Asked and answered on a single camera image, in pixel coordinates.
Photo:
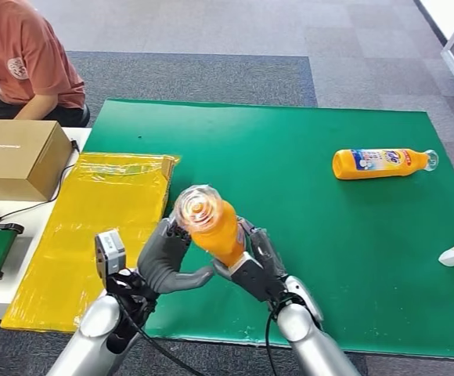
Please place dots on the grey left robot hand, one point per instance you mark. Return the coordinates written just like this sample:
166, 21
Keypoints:
162, 259

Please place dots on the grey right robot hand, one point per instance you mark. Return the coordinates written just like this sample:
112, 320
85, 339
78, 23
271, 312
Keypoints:
250, 272

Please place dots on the orange detergent bottle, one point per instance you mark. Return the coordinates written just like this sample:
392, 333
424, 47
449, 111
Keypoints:
215, 233
368, 165

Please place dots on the person's forearm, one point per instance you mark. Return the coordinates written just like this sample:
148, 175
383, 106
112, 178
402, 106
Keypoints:
35, 108

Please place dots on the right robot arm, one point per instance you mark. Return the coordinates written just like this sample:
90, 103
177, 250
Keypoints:
313, 347

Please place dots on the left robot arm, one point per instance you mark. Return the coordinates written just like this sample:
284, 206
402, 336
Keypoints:
90, 337

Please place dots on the green table mat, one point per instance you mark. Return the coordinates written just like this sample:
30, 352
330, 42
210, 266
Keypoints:
289, 207

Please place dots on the yellow plastic-wrapped flat box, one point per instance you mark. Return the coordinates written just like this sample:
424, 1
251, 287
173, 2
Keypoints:
93, 233

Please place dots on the white side table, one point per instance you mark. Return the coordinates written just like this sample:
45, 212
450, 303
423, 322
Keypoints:
20, 259

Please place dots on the brown cardboard box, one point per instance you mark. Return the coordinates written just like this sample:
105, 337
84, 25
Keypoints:
15, 155

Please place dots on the person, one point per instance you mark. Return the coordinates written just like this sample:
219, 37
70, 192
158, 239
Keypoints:
23, 52

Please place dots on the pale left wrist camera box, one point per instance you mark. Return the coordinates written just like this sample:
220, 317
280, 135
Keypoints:
109, 254

